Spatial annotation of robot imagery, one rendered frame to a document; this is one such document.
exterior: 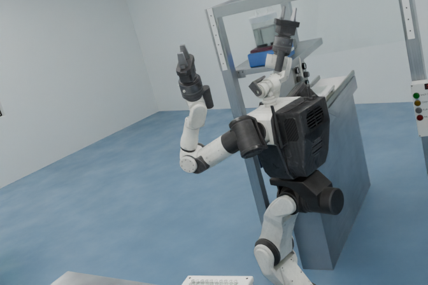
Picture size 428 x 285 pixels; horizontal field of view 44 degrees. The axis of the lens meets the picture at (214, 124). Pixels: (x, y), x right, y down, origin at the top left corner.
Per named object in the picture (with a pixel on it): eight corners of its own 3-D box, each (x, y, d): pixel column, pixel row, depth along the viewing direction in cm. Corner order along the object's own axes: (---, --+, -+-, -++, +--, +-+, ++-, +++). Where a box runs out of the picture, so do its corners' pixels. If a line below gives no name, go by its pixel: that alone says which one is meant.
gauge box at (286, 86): (299, 103, 286) (291, 67, 280) (281, 105, 291) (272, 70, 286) (311, 91, 304) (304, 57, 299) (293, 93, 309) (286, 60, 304)
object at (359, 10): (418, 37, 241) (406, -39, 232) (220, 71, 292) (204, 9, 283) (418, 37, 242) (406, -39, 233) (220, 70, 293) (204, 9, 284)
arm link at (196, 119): (186, 93, 212) (182, 121, 219) (192, 105, 205) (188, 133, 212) (202, 93, 214) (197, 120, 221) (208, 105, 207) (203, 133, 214)
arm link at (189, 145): (189, 116, 223) (183, 152, 233) (179, 127, 215) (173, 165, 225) (213, 124, 221) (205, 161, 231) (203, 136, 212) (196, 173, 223)
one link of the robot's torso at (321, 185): (347, 207, 227) (339, 168, 222) (332, 221, 218) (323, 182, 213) (293, 200, 246) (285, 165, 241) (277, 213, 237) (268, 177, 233)
